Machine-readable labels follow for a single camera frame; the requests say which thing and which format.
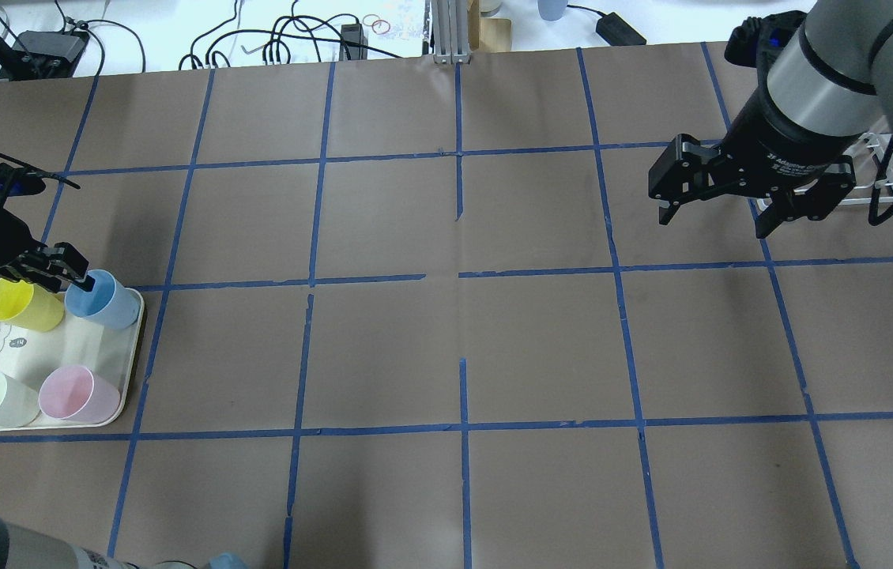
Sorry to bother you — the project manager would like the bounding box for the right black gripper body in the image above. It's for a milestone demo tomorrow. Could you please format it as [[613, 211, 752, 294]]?
[[713, 100, 858, 198]]

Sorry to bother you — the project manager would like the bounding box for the light blue cup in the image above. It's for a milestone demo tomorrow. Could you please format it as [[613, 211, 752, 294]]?
[[64, 269, 141, 329]]

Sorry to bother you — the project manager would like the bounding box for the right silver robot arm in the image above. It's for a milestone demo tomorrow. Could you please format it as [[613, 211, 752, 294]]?
[[648, 1, 893, 239]]

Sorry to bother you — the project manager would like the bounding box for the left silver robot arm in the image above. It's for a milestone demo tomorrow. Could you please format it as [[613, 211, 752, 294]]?
[[0, 163, 95, 294]]

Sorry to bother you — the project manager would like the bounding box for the yellow cup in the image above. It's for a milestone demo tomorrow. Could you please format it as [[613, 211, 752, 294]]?
[[0, 280, 65, 333]]

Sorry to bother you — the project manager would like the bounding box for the pink cup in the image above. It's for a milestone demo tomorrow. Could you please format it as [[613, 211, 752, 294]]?
[[38, 365, 122, 424]]

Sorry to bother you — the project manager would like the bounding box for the blue cup on desk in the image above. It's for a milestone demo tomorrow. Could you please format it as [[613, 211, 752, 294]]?
[[537, 0, 568, 21]]

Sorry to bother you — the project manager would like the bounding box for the cream plastic tray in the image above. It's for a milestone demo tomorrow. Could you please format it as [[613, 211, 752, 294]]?
[[0, 289, 145, 432]]

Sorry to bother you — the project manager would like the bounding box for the black power adapter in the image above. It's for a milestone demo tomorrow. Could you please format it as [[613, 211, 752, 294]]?
[[595, 12, 648, 47]]

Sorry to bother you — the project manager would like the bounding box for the wooden mug tree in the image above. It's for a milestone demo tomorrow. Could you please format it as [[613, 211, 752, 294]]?
[[467, 1, 513, 53]]

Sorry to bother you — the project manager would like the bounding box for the white wire cup rack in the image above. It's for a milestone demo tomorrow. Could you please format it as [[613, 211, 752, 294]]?
[[755, 132, 893, 227]]

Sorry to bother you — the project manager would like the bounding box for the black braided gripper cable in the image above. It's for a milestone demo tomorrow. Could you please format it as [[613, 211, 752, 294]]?
[[0, 136, 82, 190]]

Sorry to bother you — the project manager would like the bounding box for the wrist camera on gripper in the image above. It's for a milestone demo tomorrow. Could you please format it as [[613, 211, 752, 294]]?
[[722, 10, 807, 69]]

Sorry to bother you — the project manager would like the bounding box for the aluminium frame post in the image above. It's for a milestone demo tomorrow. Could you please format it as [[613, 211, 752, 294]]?
[[428, 1, 475, 65]]

